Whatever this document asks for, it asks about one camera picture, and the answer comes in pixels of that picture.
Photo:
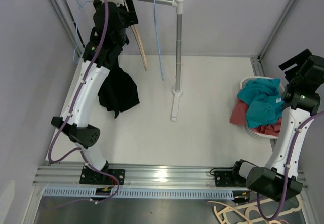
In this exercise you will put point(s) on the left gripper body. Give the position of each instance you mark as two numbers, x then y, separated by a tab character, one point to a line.
124	16

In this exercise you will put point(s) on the beige wooden hanger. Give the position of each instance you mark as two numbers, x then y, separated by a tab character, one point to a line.
140	45

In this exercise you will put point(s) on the light blue wire hanger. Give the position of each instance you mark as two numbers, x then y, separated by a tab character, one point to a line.
79	43
157	40

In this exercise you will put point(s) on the black t shirt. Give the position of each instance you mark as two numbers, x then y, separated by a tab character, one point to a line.
118	92

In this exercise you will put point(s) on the salmon pink t shirt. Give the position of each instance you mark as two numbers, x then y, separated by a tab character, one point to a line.
260	117

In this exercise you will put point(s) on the teal t shirt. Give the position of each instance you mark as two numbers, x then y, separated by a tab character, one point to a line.
263	90

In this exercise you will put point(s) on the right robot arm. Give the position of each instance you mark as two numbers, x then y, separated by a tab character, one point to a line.
278	178

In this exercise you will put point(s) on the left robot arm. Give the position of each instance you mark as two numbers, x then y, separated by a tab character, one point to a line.
100	77

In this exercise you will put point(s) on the silver clothes rack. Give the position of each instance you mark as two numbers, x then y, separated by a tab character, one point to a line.
177	90

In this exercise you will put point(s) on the beige hangers on floor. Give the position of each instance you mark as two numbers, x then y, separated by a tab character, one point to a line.
249	212

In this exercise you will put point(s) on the aluminium rail with mounts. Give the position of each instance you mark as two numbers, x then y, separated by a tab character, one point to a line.
137	176

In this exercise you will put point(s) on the white cable duct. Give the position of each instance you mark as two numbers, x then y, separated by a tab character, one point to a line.
217	194

